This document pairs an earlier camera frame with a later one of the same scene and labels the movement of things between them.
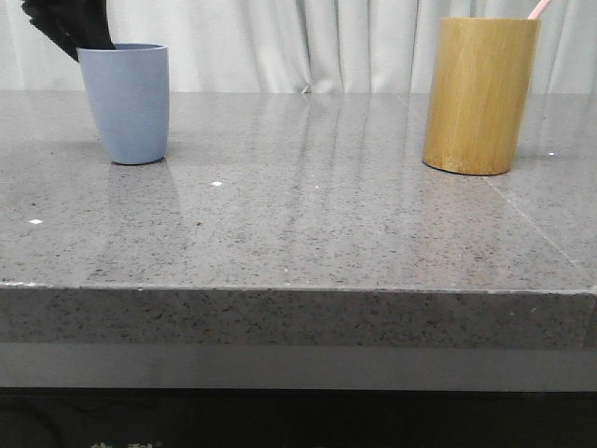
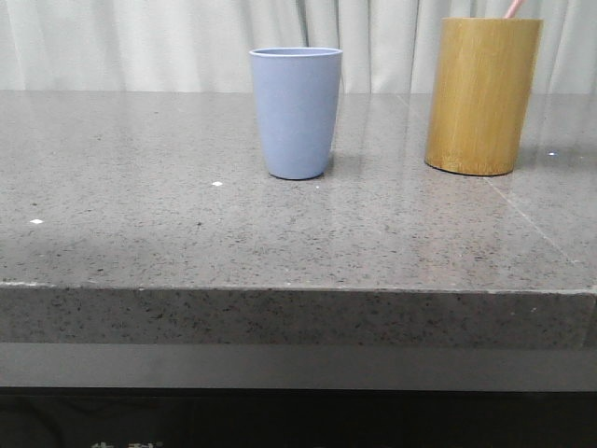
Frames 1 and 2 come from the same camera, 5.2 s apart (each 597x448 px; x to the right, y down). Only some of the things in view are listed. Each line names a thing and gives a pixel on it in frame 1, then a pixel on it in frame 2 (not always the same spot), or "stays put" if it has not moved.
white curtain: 298,46 stays put
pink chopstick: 539,9 to 513,8
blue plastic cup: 128,92 to 298,91
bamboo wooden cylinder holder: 482,77 stays put
